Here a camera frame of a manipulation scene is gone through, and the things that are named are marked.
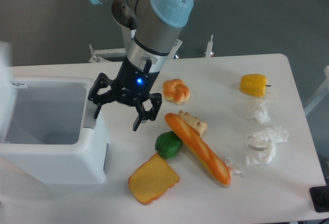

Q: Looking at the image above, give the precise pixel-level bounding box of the crumpled white tissue lower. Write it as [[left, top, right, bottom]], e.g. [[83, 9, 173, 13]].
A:
[[245, 144, 276, 166]]

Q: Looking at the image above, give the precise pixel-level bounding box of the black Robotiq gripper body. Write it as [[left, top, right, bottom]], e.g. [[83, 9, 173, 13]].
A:
[[111, 58, 161, 106]]

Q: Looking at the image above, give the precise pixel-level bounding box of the crumpled white tissue upper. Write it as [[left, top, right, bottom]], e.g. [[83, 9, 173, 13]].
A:
[[246, 100, 270, 126]]

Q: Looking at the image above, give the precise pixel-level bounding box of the orange baguette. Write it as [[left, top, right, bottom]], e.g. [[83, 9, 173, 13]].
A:
[[164, 113, 231, 186]]

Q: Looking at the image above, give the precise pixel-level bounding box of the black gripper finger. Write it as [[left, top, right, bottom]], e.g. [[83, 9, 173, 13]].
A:
[[88, 72, 115, 119], [133, 93, 162, 131]]

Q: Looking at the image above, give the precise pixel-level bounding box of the beige ginger root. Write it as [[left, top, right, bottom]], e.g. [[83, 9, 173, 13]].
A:
[[177, 110, 208, 136]]

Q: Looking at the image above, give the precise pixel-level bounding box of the green bell pepper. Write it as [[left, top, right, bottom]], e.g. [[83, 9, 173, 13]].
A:
[[155, 131, 183, 159]]

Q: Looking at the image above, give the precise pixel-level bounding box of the black device at edge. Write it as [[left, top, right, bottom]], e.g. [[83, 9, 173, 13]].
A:
[[309, 186, 329, 213]]

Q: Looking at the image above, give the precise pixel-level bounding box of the crumpled white tissue middle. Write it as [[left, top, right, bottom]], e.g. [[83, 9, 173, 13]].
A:
[[247, 126, 289, 149]]

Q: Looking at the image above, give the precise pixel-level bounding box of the toast bread slice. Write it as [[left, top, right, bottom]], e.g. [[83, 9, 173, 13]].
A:
[[128, 153, 180, 204]]

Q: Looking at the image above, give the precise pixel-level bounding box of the braided bread roll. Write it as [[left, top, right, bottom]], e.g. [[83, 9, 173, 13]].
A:
[[162, 79, 191, 105]]

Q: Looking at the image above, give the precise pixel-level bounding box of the white frame at right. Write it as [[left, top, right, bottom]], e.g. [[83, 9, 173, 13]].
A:
[[304, 66, 328, 116]]

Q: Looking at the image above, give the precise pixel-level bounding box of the white push-button trash can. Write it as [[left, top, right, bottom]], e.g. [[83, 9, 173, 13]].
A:
[[1, 42, 109, 184]]

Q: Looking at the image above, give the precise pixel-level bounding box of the small crumpled white tissue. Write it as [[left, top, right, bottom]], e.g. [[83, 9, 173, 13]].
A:
[[224, 158, 243, 175]]

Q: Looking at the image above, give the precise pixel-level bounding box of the yellow bell pepper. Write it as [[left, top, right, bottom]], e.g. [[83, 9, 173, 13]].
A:
[[240, 73, 270, 97]]

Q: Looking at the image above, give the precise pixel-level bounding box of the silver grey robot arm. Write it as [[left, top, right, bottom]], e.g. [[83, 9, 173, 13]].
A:
[[88, 0, 197, 129]]

